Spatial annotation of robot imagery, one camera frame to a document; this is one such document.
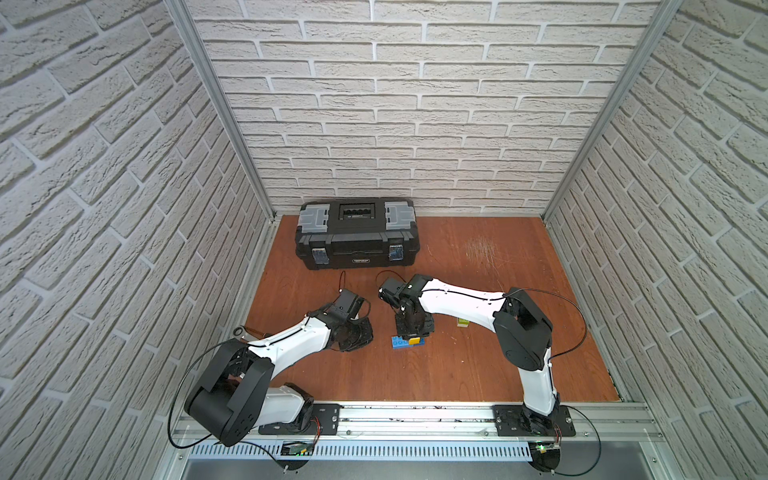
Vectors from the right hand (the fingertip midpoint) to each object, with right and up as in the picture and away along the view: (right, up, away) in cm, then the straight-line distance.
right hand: (415, 337), depth 87 cm
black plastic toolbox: (-24, +32, +5) cm, 40 cm away
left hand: (-11, +1, -1) cm, 11 cm away
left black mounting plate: (-24, -17, -14) cm, 32 cm away
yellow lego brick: (-1, +1, -5) cm, 5 cm away
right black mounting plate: (+25, -17, -13) cm, 33 cm away
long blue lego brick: (-5, -1, -2) cm, 5 cm away
